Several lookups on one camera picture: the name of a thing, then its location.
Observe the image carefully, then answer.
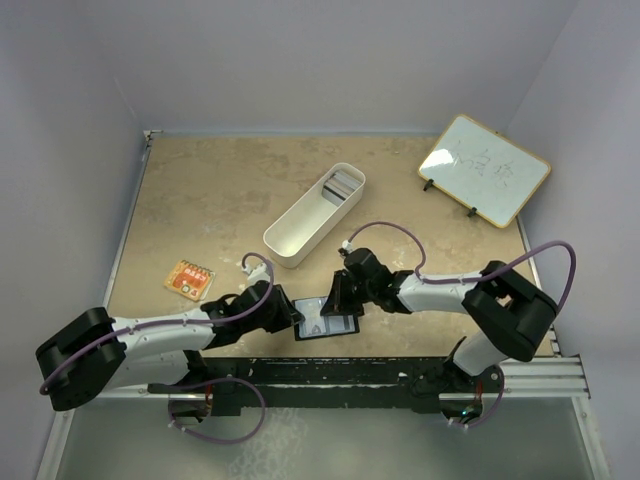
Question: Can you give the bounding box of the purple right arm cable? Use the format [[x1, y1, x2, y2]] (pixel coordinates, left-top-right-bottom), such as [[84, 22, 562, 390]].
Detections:
[[344, 222, 578, 304]]

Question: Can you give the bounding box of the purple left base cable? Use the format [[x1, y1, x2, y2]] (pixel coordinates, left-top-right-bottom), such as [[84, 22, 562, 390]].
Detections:
[[167, 375, 268, 444]]

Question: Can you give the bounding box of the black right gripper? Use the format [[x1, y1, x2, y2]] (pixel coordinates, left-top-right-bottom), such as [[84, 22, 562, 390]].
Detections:
[[321, 270, 376, 316]]

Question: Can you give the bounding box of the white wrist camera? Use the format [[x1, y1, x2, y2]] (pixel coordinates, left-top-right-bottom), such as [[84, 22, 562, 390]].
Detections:
[[242, 262, 273, 287], [338, 240, 354, 258]]

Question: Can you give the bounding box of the orange spiral notepad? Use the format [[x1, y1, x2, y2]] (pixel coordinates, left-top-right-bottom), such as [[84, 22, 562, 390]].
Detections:
[[163, 260, 215, 302]]

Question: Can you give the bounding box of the black leather card holder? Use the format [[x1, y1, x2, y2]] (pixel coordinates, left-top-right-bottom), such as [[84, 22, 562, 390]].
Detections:
[[294, 297, 360, 341]]

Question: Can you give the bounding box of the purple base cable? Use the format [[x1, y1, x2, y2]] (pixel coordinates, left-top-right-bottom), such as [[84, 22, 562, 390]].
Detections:
[[447, 369, 504, 432], [167, 375, 268, 444]]

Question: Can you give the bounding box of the small whiteboard yellow frame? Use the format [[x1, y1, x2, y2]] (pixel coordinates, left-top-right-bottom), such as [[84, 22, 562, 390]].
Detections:
[[418, 114, 551, 228]]

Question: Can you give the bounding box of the aluminium frame rail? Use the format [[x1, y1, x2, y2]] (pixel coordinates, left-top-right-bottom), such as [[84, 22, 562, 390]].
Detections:
[[500, 216, 590, 400]]

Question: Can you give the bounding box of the stack of cards in tray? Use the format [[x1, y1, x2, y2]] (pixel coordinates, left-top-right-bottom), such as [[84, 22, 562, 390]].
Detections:
[[321, 170, 361, 206]]

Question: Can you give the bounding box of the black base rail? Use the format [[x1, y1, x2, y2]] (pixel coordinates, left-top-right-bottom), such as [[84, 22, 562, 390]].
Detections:
[[148, 357, 504, 416]]

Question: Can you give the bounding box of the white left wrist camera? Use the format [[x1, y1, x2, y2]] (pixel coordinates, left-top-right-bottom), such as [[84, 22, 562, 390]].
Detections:
[[242, 262, 273, 287]]

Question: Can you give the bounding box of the white plastic card tray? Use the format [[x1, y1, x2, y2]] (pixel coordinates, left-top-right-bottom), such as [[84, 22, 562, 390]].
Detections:
[[263, 163, 366, 269]]

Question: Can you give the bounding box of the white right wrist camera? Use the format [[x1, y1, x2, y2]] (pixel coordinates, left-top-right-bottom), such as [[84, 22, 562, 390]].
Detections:
[[338, 240, 354, 258]]

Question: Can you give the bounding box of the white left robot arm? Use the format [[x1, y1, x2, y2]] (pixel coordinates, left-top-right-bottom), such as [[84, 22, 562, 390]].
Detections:
[[36, 281, 304, 411]]

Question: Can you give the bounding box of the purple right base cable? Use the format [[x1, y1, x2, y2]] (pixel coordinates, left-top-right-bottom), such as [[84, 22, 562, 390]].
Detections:
[[447, 369, 504, 432]]

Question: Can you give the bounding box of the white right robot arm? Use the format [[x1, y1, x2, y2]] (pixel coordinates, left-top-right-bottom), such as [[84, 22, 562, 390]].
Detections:
[[320, 248, 559, 391]]

